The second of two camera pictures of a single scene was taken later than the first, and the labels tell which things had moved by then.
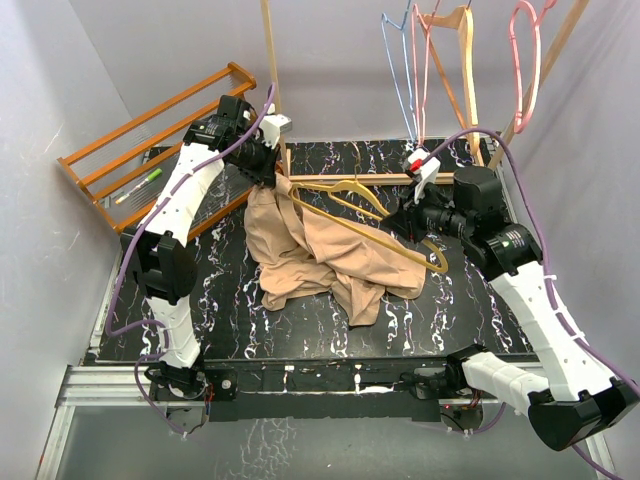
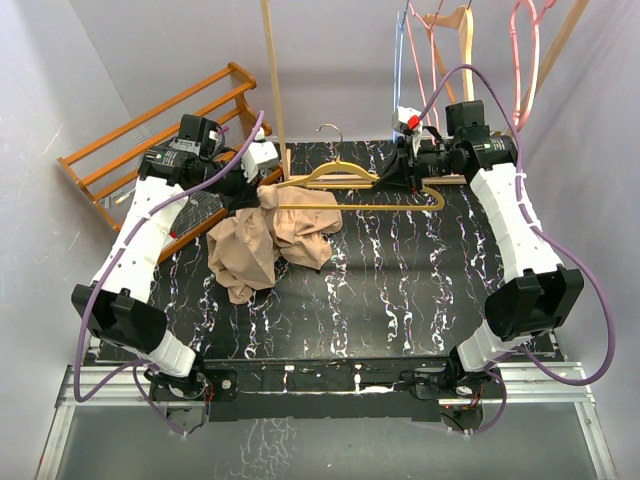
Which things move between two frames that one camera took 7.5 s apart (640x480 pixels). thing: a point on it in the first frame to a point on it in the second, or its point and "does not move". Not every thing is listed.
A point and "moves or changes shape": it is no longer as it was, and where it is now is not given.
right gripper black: x=407 y=214 to x=404 y=170
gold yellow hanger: x=348 y=183 moves or changes shape
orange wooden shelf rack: x=120 y=167 does not move
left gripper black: x=265 y=175 to x=245 y=196
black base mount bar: x=390 y=389 does not move
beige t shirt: x=305 y=250 to x=288 y=223
